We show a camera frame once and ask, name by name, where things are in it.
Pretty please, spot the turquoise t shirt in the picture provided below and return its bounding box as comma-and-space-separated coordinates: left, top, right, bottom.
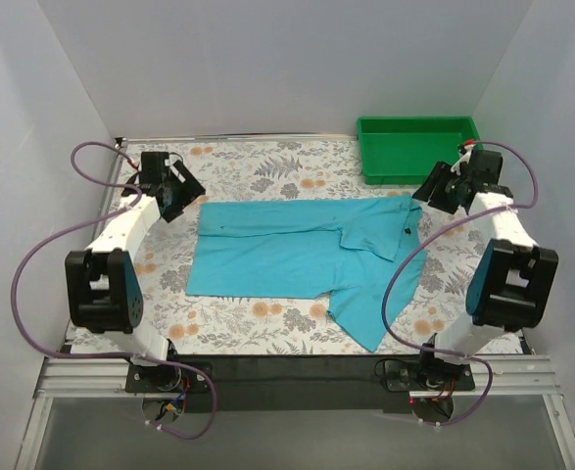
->
185, 195, 426, 353

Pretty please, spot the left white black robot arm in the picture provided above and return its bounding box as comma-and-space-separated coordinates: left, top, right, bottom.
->
65, 151, 206, 392

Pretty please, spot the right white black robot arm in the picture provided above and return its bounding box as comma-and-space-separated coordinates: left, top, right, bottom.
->
412, 142, 558, 390

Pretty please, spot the green plastic tray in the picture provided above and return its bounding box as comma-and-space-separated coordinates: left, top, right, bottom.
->
357, 117, 479, 186

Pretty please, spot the floral patterned table cloth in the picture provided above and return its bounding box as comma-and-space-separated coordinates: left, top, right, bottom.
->
125, 138, 486, 354

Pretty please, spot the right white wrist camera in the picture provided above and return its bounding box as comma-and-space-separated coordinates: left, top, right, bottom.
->
451, 139, 477, 176

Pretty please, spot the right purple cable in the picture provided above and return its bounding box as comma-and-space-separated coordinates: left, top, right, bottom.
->
380, 140, 541, 428

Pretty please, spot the purple cable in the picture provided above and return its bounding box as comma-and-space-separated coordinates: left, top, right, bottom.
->
380, 140, 541, 428
12, 141, 219, 441

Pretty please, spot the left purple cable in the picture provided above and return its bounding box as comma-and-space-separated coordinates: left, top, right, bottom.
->
12, 141, 219, 441

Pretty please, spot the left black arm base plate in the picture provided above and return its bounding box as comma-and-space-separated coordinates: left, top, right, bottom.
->
124, 363, 209, 394

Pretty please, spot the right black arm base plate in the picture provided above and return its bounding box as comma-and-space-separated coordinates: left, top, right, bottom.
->
374, 358, 475, 393

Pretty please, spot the aluminium frame rail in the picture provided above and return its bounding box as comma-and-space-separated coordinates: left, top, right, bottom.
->
17, 355, 575, 469

